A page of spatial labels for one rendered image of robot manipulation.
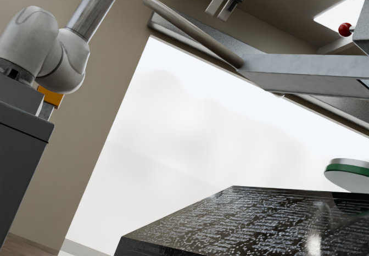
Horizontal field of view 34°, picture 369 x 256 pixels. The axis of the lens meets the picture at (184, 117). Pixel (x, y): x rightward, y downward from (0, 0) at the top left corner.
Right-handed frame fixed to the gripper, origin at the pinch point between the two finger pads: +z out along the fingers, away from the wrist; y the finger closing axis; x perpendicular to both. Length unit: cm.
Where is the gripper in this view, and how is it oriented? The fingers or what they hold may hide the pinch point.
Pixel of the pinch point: (216, 14)
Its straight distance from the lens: 194.6
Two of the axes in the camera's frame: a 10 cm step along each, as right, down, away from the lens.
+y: 2.4, 3.0, -9.2
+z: -5.6, 8.2, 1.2
